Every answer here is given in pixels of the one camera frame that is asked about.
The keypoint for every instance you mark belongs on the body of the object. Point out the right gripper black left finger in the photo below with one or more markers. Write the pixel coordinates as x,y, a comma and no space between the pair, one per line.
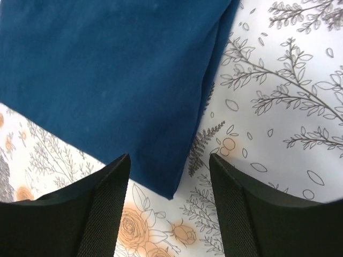
81,219

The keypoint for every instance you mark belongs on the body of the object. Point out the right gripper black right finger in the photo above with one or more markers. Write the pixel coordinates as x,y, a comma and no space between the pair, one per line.
258,220

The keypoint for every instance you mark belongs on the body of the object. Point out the blue printed t shirt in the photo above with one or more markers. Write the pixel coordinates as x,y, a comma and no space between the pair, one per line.
115,77

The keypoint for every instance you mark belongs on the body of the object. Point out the floral patterned table mat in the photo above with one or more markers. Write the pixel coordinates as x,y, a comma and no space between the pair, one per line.
274,112

